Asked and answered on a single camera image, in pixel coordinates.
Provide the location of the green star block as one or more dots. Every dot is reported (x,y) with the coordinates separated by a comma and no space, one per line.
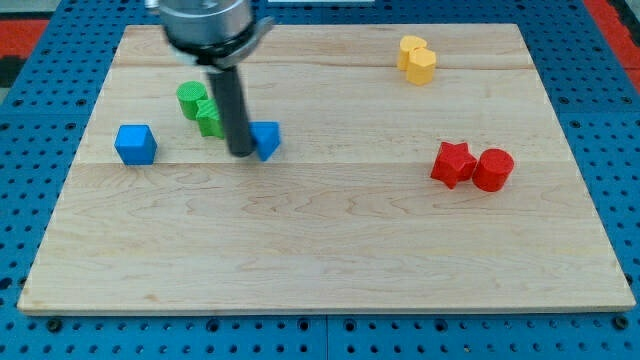
(208,119)

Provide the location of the blue cube block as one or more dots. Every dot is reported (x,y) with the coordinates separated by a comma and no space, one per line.
(135,144)

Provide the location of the green cylinder block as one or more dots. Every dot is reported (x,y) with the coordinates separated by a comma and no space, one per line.
(188,95)

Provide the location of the yellow heart block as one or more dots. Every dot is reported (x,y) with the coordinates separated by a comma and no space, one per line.
(407,44)

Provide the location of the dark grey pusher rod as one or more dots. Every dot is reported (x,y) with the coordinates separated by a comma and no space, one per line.
(228,93)

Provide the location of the light wooden board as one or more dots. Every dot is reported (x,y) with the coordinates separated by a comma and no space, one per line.
(344,218)

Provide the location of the red star block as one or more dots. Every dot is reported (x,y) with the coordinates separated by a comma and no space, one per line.
(454,163)

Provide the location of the blue triangle block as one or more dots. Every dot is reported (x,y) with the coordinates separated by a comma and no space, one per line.
(266,136)

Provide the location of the red cylinder block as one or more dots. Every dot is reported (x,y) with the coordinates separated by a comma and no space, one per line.
(493,169)

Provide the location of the yellow hexagon block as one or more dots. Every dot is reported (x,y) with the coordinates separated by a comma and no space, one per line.
(421,66)

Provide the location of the silver cylindrical robot end effector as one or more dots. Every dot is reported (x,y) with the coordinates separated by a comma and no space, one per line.
(216,33)

